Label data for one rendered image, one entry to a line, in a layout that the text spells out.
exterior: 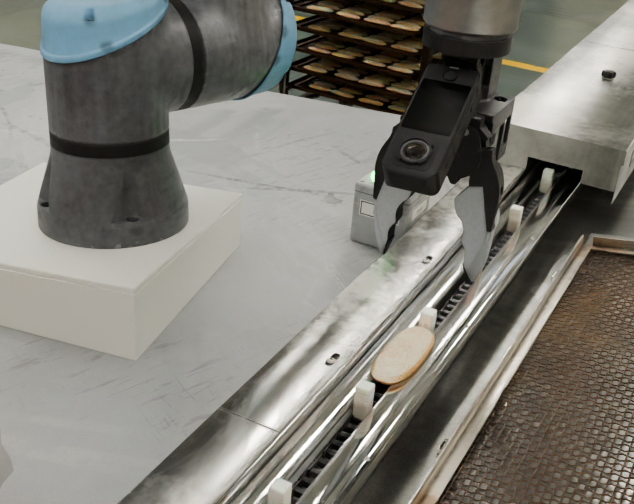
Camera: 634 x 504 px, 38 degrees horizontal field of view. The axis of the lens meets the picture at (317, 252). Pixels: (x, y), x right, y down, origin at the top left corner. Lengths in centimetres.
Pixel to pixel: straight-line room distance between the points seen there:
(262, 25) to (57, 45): 21
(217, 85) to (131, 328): 26
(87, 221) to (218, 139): 49
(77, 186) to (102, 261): 8
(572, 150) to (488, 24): 52
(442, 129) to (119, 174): 33
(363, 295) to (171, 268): 19
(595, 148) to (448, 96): 51
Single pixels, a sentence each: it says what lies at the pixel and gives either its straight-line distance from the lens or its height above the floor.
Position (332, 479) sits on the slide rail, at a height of 85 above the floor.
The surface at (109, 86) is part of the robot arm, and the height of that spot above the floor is 104.
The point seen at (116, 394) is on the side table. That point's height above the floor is 82.
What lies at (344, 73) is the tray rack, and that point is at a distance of 344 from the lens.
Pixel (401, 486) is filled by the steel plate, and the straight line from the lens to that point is 76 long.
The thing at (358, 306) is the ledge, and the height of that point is 86.
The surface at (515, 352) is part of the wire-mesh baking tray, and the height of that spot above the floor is 89.
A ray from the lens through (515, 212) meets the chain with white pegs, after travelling 112.
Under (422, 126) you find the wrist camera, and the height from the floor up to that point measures 108.
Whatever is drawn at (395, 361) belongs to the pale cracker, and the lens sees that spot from 82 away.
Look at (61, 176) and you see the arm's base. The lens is 92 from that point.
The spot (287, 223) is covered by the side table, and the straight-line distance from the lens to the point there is 112.
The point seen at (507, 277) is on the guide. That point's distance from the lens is 98.
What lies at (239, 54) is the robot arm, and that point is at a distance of 95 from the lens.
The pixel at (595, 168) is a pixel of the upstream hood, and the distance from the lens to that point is 123.
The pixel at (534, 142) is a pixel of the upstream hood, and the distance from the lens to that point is 124.
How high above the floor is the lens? 132
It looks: 28 degrees down
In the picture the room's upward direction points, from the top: 5 degrees clockwise
